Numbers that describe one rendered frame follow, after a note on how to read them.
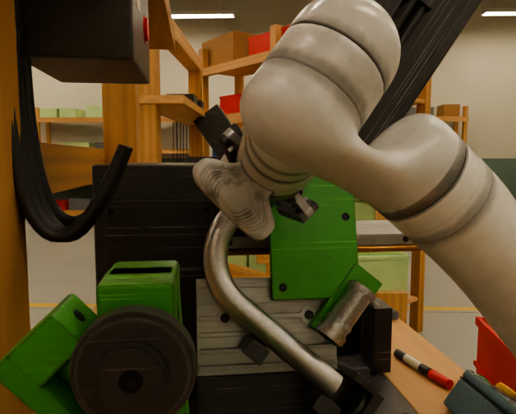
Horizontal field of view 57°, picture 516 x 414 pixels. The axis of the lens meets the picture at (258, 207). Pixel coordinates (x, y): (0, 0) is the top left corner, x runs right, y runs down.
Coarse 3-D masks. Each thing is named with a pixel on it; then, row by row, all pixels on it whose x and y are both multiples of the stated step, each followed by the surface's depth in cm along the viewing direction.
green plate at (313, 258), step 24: (312, 192) 63; (336, 192) 63; (312, 216) 62; (336, 216) 63; (288, 240) 61; (312, 240) 62; (336, 240) 62; (288, 264) 61; (312, 264) 61; (336, 264) 62; (288, 288) 60; (312, 288) 61; (336, 288) 61
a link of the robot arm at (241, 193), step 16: (240, 144) 43; (208, 160) 42; (240, 160) 43; (208, 176) 42; (224, 176) 42; (240, 176) 43; (256, 176) 41; (208, 192) 43; (224, 192) 42; (240, 192) 42; (256, 192) 42; (272, 192) 43; (288, 192) 43; (224, 208) 42; (240, 208) 42; (256, 208) 42; (240, 224) 42; (256, 224) 42; (272, 224) 42; (256, 240) 43
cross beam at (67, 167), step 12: (48, 144) 84; (48, 156) 84; (60, 156) 90; (72, 156) 99; (84, 156) 109; (96, 156) 122; (48, 168) 83; (60, 168) 90; (72, 168) 99; (84, 168) 109; (48, 180) 83; (60, 180) 90; (72, 180) 99; (84, 180) 109
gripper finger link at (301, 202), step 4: (296, 196) 50; (300, 196) 50; (304, 196) 52; (296, 200) 50; (300, 200) 50; (304, 200) 51; (296, 204) 51; (300, 204) 51; (304, 204) 51; (296, 208) 52; (300, 208) 51; (304, 208) 51; (308, 208) 51; (292, 212) 52; (304, 212) 51; (308, 212) 51; (312, 212) 51; (308, 216) 51
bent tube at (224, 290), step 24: (216, 216) 58; (216, 240) 57; (216, 264) 56; (216, 288) 56; (240, 312) 56; (264, 312) 57; (264, 336) 56; (288, 336) 56; (288, 360) 56; (312, 360) 56; (336, 384) 56
